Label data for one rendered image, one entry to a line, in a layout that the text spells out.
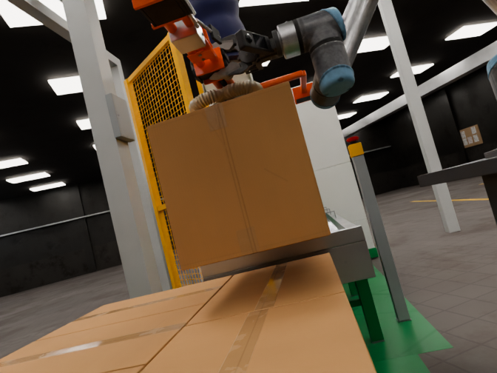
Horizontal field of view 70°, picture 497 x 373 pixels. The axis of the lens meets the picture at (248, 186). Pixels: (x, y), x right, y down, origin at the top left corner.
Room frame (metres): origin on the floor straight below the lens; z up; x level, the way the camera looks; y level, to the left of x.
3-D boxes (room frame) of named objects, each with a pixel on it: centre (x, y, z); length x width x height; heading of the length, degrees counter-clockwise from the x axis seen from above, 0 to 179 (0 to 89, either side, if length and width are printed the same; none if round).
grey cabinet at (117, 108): (2.40, 0.73, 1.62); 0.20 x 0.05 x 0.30; 171
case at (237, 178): (1.21, -0.02, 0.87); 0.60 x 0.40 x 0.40; 170
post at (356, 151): (2.01, -0.64, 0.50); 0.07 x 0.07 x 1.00; 81
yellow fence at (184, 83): (2.62, 0.50, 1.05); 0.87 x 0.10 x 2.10; 43
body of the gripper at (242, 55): (0.96, -0.12, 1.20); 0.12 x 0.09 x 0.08; 81
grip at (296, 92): (1.48, -0.33, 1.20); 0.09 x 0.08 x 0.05; 81
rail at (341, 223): (2.63, -0.56, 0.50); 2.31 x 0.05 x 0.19; 171
